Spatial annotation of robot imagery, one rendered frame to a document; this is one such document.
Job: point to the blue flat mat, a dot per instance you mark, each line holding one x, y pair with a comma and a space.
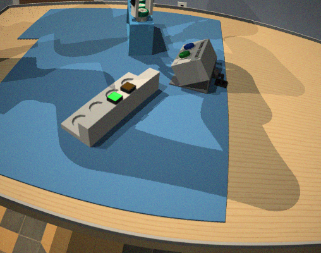
167, 158

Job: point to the blue rectangular tube holder block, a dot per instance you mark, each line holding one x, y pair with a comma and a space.
139, 34

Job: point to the dark grey table edge trim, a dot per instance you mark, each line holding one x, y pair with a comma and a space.
153, 238

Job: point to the grey control box with blue and green keys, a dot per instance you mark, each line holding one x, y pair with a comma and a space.
194, 66

